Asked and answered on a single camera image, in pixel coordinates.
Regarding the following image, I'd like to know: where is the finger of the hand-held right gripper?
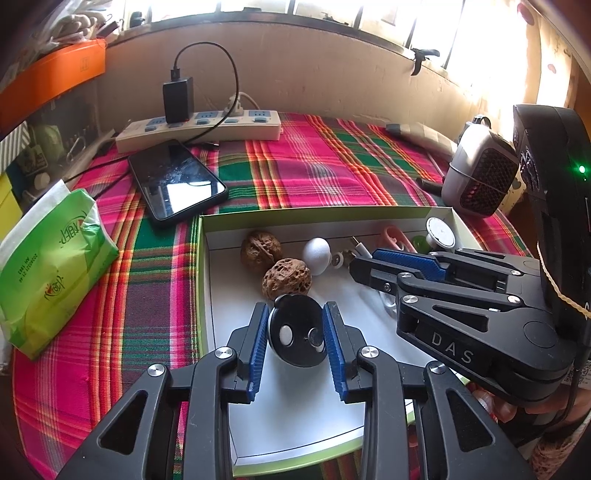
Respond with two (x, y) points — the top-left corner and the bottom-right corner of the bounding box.
(348, 257), (550, 331)
(372, 247), (542, 297)

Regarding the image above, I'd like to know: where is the green cardboard box tray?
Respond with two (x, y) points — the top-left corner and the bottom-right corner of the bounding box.
(193, 206), (485, 478)

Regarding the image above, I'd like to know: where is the pink scissors handle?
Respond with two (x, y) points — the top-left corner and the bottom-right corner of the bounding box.
(381, 225), (416, 253)

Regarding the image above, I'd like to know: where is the white plastic bag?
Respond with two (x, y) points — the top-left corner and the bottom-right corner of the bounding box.
(46, 0), (122, 47)

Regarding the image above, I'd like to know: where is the striped box lid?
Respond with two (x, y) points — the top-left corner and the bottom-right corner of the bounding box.
(0, 122), (31, 176)

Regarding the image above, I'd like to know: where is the grey cream handheld tool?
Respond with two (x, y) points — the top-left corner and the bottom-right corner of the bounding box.
(385, 122), (459, 160)

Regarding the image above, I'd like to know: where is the plaid tablecloth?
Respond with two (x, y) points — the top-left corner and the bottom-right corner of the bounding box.
(11, 113), (532, 480)

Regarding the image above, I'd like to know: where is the black window handle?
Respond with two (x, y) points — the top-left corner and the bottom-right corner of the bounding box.
(411, 46), (440, 75)

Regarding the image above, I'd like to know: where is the white round cap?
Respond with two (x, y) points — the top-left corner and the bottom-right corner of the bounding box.
(412, 216), (459, 254)

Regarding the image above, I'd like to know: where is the white power strip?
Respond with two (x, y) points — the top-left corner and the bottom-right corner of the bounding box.
(115, 110), (282, 154)

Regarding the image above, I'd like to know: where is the yellow-green box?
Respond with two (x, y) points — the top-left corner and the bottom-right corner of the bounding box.
(0, 171), (23, 227)

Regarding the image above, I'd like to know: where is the white egg-shaped knob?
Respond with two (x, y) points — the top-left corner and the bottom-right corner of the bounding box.
(302, 237), (345, 277)

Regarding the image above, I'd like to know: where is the green tissue pack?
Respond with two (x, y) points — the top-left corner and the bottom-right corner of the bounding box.
(0, 180), (120, 361)

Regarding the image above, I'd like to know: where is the white usb cable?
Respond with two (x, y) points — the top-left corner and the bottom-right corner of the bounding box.
(346, 235), (399, 320)

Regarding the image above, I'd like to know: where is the small grey heater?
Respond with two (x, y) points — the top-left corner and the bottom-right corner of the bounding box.
(442, 115), (520, 217)

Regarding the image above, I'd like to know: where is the black charger cable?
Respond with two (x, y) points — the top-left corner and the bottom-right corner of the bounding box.
(170, 42), (241, 149)

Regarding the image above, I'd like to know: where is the white plug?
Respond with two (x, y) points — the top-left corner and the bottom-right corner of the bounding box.
(224, 92), (259, 117)

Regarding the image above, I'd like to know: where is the large brown walnut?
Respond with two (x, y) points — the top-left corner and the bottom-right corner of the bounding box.
(262, 258), (312, 301)

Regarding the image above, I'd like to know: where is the black smartphone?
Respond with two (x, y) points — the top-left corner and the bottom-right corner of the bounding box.
(128, 140), (229, 227)

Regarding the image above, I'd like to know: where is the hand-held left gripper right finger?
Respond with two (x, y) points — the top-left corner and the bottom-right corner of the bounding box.
(322, 302), (527, 480)

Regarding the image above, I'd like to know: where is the black charger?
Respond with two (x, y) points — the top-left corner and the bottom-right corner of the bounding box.
(163, 78), (195, 124)

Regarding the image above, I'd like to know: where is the person's right forearm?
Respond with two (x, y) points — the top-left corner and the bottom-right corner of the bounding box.
(522, 418), (591, 467)

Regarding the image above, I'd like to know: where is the small brown walnut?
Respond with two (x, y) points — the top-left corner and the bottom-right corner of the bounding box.
(240, 231), (283, 268)

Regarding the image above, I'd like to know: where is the black round panda-shaped object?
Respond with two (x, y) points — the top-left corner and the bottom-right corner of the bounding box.
(268, 294), (328, 368)

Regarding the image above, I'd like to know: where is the person's right hand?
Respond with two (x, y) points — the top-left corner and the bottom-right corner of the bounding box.
(471, 385), (571, 424)

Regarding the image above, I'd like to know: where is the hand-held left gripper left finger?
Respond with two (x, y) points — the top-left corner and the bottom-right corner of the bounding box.
(55, 302), (271, 480)

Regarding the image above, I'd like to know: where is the orange box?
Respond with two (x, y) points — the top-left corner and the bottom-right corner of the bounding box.
(0, 38), (107, 134)

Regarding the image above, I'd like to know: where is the clear plastic container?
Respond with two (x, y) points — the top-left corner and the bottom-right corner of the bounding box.
(23, 78), (110, 199)

